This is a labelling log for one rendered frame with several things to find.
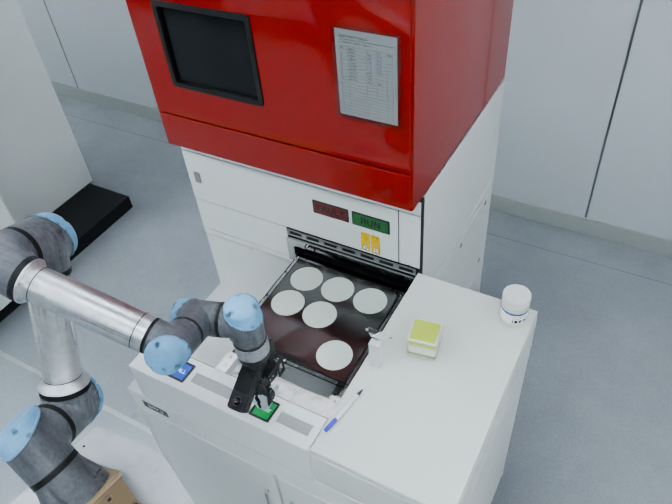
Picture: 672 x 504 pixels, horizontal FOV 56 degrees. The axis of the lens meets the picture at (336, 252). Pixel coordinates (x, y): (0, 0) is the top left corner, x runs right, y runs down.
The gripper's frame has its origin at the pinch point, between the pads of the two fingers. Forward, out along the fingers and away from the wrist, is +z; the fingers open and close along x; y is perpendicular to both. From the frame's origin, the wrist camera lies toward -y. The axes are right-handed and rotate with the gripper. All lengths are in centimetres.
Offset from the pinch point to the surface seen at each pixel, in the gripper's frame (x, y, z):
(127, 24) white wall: 244, 207, 30
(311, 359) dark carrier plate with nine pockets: 0.1, 22.2, 7.6
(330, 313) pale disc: 3.4, 38.6, 7.7
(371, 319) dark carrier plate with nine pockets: -8.3, 41.6, 7.6
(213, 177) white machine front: 55, 58, -12
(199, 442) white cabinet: 23.4, -4.2, 27.7
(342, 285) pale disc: 5, 50, 8
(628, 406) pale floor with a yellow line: -85, 111, 98
